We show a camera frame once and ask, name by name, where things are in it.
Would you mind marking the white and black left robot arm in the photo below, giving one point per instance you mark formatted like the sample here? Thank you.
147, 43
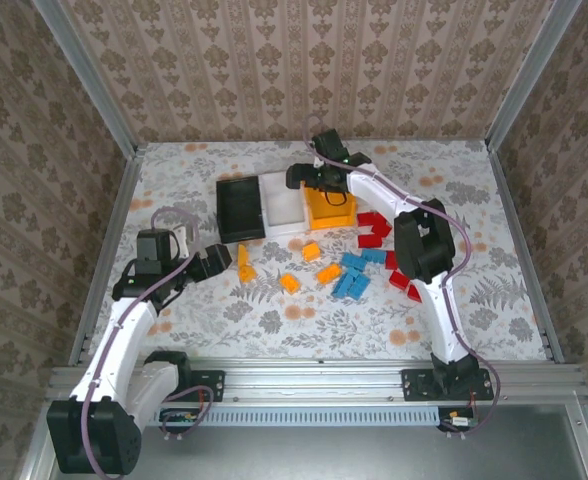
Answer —
129, 350

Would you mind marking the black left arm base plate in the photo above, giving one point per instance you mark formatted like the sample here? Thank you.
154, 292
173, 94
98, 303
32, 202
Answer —
209, 385

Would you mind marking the yellow plastic bin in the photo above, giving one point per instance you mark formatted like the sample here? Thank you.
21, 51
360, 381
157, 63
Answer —
329, 217

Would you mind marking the long orange lego brick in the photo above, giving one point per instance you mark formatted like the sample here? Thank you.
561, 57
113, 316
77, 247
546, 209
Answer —
246, 272

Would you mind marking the aluminium mounting rail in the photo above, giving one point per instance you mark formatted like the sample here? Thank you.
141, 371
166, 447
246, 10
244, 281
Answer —
314, 380

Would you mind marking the aluminium corner post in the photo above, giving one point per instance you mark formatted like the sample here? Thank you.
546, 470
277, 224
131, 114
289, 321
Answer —
88, 75
530, 75

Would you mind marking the aluminium side rail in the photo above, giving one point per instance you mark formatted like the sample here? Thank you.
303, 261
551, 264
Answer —
524, 250
115, 225

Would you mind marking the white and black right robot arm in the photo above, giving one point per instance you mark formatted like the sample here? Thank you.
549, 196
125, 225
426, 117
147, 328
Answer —
441, 330

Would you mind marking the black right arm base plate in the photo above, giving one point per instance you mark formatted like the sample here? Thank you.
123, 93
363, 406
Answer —
416, 385

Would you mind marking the floral patterned table cloth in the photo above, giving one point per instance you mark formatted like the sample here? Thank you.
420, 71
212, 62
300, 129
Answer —
324, 325

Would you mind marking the black plastic bin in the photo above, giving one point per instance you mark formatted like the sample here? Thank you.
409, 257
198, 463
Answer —
239, 210

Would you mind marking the white plastic bin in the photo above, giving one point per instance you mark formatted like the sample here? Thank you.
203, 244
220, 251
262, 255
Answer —
284, 205

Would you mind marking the grey metal sheet panel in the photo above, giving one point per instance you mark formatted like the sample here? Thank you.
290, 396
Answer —
324, 455

